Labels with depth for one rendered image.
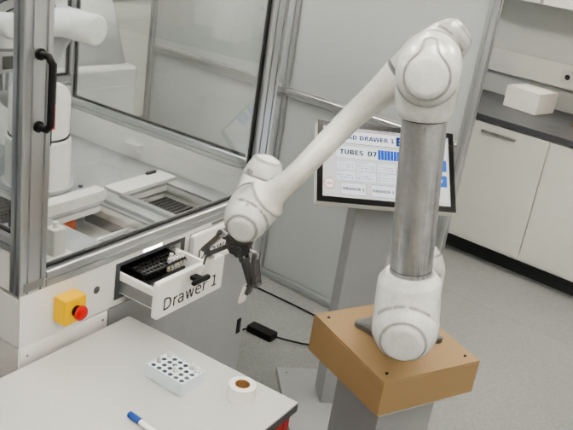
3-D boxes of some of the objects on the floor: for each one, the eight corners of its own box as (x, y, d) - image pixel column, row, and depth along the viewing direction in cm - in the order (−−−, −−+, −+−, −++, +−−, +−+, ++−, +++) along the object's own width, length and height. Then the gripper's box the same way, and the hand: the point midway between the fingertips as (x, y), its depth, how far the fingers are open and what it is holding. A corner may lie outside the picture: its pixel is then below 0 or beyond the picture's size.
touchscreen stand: (404, 450, 308) (463, 211, 270) (291, 447, 300) (336, 200, 262) (374, 377, 354) (421, 162, 316) (275, 372, 346) (311, 152, 308)
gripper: (288, 246, 209) (264, 309, 219) (218, 200, 219) (198, 262, 229) (273, 254, 203) (248, 318, 213) (201, 206, 213) (181, 270, 223)
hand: (223, 286), depth 221 cm, fingers open, 13 cm apart
